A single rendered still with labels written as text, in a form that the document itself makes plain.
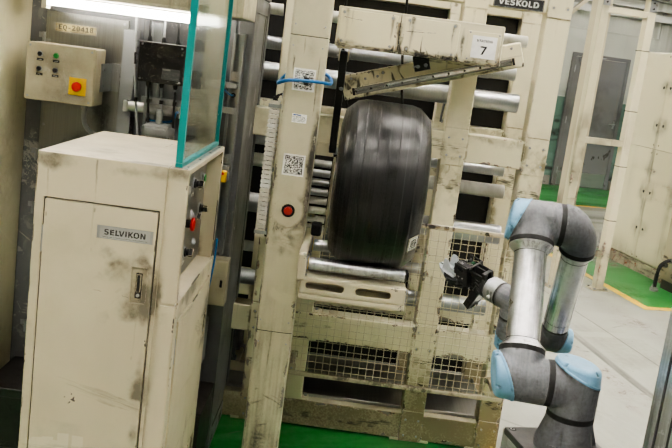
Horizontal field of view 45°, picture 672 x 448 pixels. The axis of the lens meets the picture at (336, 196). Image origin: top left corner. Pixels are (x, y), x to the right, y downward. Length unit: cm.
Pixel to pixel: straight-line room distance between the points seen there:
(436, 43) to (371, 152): 60
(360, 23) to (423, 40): 24
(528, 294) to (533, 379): 22
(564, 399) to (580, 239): 42
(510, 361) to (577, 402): 18
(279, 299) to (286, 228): 26
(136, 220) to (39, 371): 51
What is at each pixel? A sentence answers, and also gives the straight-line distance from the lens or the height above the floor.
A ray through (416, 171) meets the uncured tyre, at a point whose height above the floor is 128.
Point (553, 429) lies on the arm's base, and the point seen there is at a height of 78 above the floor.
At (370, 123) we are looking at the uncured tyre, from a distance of 266.
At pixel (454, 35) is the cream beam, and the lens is 303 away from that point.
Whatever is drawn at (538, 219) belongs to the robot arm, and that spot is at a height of 125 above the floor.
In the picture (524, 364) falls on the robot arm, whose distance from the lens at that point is 208.
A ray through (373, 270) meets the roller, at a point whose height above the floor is 91.
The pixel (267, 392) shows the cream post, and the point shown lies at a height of 39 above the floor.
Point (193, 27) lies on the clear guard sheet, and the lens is 212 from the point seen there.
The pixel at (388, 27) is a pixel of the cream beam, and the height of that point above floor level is 173.
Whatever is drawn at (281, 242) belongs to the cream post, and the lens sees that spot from 284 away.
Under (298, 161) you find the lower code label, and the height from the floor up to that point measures 123.
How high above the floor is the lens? 161
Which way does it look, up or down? 10 degrees down
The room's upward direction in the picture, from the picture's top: 8 degrees clockwise
